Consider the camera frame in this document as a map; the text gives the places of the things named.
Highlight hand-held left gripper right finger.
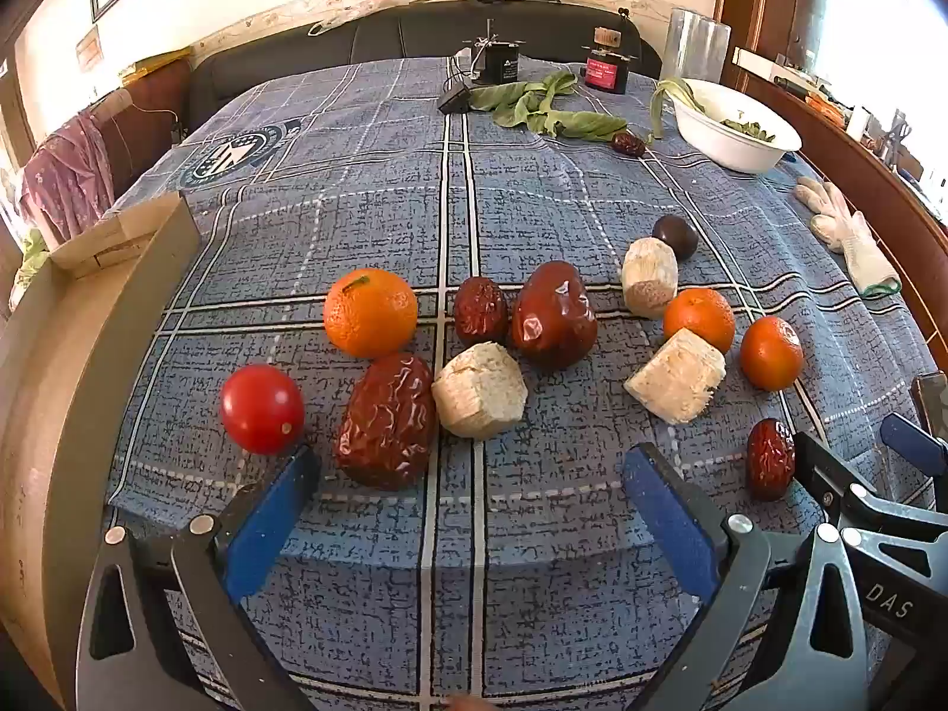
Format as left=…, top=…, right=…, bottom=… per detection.
left=622, top=443, right=871, bottom=711

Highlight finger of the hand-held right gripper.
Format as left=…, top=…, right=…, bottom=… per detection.
left=795, top=431, right=901, bottom=530
left=880, top=374, right=948, bottom=481

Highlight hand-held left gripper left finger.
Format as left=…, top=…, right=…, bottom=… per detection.
left=74, top=444, right=323, bottom=711

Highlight large wrinkled red jujube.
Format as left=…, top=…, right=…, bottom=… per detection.
left=333, top=353, right=438, bottom=491

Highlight brown cardboard box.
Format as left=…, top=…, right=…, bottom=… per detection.
left=0, top=191, right=203, bottom=711

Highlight large smooth red jujube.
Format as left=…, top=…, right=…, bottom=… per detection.
left=513, top=261, right=598, bottom=370

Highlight pale sugarcane piece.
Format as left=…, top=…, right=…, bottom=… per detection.
left=623, top=327, right=725, bottom=426
left=620, top=238, right=678, bottom=320
left=431, top=341, right=529, bottom=438

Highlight red tomato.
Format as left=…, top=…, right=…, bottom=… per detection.
left=220, top=364, right=306, bottom=456

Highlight small orange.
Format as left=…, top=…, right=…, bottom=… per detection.
left=741, top=316, right=805, bottom=392
left=662, top=287, right=736, bottom=355

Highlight white work glove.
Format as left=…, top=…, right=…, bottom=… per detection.
left=794, top=176, right=903, bottom=299

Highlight large orange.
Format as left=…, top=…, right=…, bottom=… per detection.
left=324, top=268, right=419, bottom=358

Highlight wooden window sill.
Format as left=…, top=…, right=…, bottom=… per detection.
left=722, top=0, right=948, bottom=275

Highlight dark purple round fruit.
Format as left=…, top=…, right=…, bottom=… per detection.
left=653, top=214, right=699, bottom=260

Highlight white bowl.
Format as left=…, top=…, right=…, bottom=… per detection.
left=670, top=78, right=803, bottom=175

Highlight chopped greens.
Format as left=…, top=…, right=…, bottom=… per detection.
left=722, top=117, right=777, bottom=143

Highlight blue plaid blanket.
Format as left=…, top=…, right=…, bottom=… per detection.
left=104, top=55, right=941, bottom=711

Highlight pink garment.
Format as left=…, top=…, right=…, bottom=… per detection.
left=18, top=114, right=116, bottom=245

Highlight green leaf with stalk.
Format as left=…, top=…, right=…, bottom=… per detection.
left=649, top=78, right=701, bottom=142

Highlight clear glass jar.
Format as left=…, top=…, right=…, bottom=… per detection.
left=659, top=7, right=733, bottom=86

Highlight green leafy vegetable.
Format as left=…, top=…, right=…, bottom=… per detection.
left=470, top=72, right=629, bottom=140

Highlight black bottle with red label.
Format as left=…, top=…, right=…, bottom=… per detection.
left=579, top=27, right=642, bottom=95

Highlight black sofa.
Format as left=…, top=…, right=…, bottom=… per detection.
left=185, top=0, right=662, bottom=127

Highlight black box device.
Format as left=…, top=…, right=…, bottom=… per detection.
left=463, top=17, right=527, bottom=86

